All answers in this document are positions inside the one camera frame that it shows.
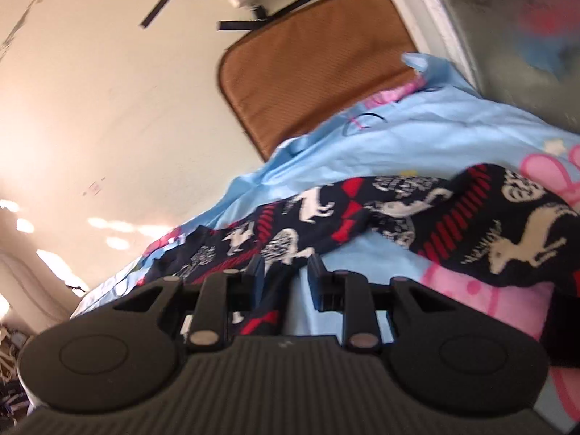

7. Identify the brown woven cushion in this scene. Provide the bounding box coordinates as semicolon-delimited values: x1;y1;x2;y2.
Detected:
217;0;418;161

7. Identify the black tape strip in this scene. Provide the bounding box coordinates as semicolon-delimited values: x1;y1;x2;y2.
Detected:
266;0;335;17
140;0;178;30
217;19;269;32

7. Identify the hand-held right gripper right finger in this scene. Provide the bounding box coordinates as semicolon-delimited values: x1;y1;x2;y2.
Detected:
307;254;456;352

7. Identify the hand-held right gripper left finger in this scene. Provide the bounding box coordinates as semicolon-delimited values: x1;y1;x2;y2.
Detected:
111;256;268;352

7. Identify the frosted window pane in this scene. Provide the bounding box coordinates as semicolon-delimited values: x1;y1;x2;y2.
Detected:
421;0;580;137

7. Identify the white window frame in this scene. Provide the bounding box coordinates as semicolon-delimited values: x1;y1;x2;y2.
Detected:
367;0;481;94

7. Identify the pile of clutter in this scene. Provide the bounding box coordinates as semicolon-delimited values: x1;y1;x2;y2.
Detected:
0;319;34;422

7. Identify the light blue printed bedsheet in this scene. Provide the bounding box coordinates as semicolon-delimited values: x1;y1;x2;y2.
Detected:
70;52;580;435

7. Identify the dark patterned knit sweater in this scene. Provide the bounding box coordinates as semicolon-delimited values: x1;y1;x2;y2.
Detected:
152;163;580;368

